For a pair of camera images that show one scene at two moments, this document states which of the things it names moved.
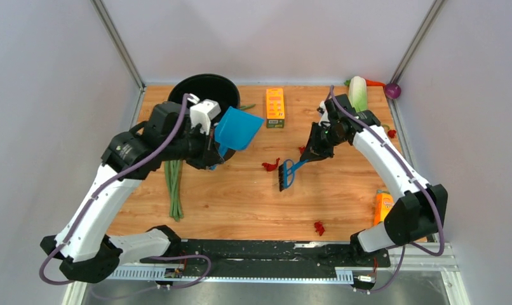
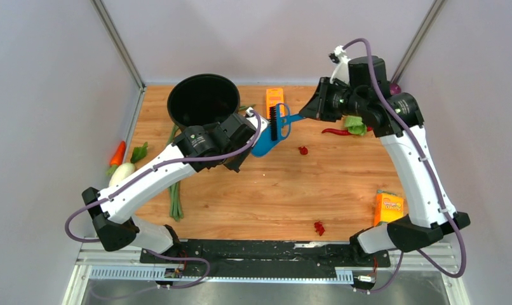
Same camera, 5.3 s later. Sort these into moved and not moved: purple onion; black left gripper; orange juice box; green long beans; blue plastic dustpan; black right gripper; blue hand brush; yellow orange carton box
Moved: black right gripper; blue plastic dustpan; blue hand brush; black left gripper
Not moved: yellow orange carton box; green long beans; purple onion; orange juice box
